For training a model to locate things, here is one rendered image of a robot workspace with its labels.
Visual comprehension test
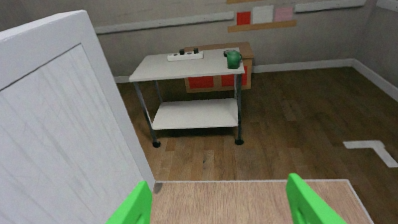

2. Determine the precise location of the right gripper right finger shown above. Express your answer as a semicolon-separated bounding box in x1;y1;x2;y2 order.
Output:
286;174;346;224

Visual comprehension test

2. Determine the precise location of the grey panel wall with slot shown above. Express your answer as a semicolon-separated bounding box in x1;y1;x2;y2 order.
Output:
0;10;155;224

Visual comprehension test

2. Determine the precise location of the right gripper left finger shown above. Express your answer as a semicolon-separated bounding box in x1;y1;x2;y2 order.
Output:
105;181;152;224

